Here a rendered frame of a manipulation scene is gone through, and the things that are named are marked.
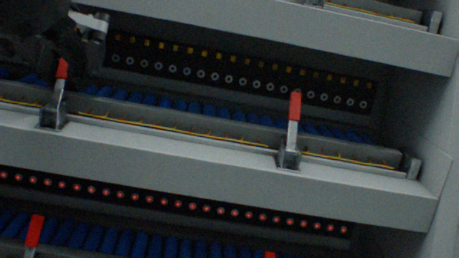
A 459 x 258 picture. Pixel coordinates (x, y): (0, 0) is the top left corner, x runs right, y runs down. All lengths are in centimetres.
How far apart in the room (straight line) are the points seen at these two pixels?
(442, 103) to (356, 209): 17
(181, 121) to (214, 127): 4
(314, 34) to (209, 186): 21
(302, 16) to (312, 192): 20
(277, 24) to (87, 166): 26
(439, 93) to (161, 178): 36
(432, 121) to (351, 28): 16
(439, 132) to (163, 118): 33
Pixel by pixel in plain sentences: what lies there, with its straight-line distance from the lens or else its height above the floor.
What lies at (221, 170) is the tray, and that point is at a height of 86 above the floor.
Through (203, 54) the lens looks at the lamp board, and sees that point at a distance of 67.
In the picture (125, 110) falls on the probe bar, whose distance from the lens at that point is 58.
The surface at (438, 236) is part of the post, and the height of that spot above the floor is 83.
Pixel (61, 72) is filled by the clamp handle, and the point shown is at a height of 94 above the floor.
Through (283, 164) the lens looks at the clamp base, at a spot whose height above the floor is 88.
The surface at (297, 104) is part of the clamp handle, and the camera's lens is 55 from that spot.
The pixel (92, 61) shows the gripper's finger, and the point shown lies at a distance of 47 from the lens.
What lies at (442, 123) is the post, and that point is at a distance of 61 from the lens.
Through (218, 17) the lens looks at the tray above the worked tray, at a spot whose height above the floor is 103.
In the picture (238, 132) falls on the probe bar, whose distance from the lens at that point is 58.
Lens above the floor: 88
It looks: 3 degrees up
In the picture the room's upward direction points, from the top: 10 degrees clockwise
